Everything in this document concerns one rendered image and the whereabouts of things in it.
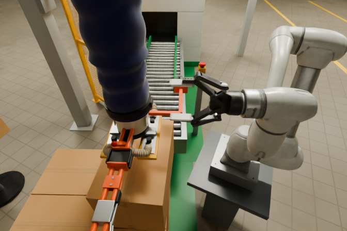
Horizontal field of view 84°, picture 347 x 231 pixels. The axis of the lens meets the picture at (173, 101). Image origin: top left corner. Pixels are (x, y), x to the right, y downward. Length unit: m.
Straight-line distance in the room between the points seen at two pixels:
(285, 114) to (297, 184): 1.96
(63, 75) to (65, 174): 1.09
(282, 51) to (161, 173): 0.86
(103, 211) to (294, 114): 0.68
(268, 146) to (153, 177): 0.67
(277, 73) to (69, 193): 1.54
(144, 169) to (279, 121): 0.80
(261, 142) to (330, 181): 2.09
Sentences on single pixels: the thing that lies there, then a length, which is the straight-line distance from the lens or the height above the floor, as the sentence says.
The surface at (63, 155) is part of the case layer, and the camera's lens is 1.95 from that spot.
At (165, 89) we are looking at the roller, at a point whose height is 0.53.
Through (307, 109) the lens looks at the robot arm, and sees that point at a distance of 0.65.
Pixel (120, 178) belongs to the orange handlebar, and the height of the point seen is 1.24.
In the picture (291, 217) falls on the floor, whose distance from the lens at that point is 2.34.
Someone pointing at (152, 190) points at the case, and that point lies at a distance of 1.13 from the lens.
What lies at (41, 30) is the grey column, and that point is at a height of 1.32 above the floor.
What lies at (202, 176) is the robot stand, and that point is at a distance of 1.39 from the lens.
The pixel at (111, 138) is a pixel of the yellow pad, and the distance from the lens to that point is 1.09.
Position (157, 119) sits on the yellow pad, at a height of 1.13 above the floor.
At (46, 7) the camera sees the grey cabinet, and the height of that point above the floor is 1.51.
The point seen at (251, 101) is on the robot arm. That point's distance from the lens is 0.58.
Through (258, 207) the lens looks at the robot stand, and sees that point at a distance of 1.39.
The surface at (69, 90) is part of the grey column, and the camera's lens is 2.54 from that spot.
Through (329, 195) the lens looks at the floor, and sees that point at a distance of 2.65.
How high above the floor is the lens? 1.96
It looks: 40 degrees down
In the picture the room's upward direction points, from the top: straight up
